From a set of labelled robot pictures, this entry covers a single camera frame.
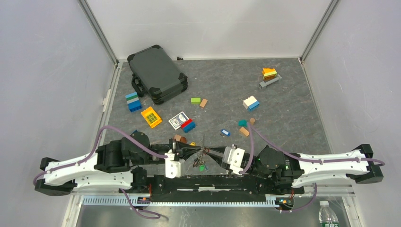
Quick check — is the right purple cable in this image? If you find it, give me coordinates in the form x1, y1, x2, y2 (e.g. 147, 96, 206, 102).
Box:
238, 122, 386, 214

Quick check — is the light wooden block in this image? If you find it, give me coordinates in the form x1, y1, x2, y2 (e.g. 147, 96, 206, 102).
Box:
173, 135, 182, 142

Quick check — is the plastic water bottle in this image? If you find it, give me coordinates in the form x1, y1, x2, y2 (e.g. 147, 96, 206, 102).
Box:
319, 201, 340, 227

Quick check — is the black hard case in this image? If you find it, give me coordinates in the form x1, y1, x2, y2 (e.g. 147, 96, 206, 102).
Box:
127, 44, 188, 105

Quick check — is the red blue lego block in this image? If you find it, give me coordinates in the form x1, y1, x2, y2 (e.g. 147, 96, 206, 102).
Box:
181, 119, 196, 133

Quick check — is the playing card box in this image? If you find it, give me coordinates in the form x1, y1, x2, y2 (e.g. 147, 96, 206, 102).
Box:
168, 111, 189, 130

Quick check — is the blue green white lego stack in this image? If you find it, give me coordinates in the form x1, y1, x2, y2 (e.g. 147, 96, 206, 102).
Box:
125, 92, 142, 113

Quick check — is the grey lego piece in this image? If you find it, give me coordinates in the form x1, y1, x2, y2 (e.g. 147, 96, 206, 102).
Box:
258, 74, 282, 89

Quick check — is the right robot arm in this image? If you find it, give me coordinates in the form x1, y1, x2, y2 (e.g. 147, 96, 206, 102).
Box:
207, 144, 384, 193

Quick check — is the metal keyring plate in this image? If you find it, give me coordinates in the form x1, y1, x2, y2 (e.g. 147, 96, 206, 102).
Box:
192, 135, 207, 168

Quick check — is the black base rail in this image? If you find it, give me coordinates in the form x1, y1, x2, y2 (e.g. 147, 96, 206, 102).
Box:
125, 174, 304, 202

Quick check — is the white blue lego block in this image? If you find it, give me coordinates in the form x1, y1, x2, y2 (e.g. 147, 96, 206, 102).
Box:
243, 96, 260, 111

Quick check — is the teal wooden block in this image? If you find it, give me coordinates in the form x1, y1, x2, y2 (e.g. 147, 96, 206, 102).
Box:
238, 120, 247, 127

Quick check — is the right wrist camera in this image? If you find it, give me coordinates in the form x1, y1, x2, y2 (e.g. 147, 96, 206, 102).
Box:
223, 148, 245, 175

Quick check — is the purple cable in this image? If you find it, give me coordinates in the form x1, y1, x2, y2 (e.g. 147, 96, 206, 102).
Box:
238, 122, 386, 214
32, 126, 170, 219

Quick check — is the green lego brick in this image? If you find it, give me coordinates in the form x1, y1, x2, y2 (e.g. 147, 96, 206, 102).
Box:
191, 97, 201, 105

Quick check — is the white cable duct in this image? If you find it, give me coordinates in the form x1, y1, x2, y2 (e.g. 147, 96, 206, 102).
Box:
82, 195, 279, 208

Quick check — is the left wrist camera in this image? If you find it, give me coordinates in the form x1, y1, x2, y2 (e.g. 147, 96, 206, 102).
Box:
165, 150, 185, 179

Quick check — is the green key tag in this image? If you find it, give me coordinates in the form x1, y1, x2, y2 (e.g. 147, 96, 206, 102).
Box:
199, 165, 208, 172

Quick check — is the orange wooden block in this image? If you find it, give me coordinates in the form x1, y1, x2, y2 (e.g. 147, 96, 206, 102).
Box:
239, 127, 250, 137

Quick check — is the tan wooden block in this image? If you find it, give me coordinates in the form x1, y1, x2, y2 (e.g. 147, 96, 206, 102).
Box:
200, 99, 208, 108

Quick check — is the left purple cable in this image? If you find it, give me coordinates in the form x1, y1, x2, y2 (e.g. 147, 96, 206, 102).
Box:
32, 126, 170, 219

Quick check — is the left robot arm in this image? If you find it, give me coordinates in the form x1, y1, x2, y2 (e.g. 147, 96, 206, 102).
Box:
35, 137, 165, 196

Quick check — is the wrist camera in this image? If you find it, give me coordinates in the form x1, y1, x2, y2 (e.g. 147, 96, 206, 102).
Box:
165, 150, 185, 179
223, 148, 245, 175

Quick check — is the yellow lego plate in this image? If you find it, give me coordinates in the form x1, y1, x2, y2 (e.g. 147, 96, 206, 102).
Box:
141, 106, 162, 128

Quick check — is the blue key tag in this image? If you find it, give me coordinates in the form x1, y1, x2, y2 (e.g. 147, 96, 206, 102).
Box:
220, 129, 231, 137

